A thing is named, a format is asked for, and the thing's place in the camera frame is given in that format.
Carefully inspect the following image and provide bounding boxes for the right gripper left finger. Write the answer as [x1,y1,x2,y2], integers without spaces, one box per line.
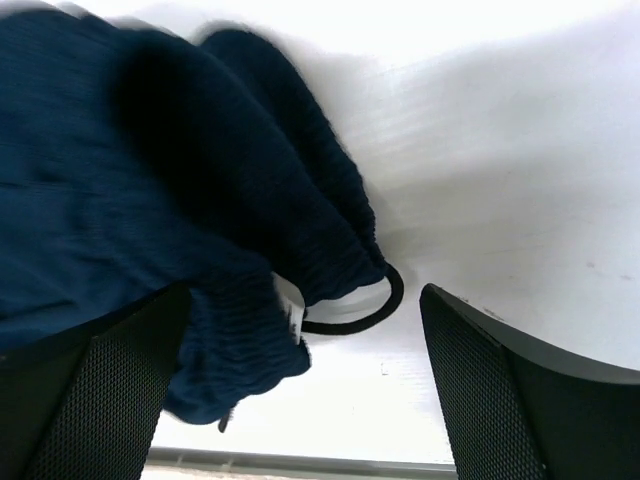
[1,284,191,480]

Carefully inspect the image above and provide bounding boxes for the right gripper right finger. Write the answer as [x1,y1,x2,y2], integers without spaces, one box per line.
[420,284,639,480]

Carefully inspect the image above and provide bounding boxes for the navy blue shorts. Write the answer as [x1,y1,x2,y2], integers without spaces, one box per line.
[1,7,398,425]

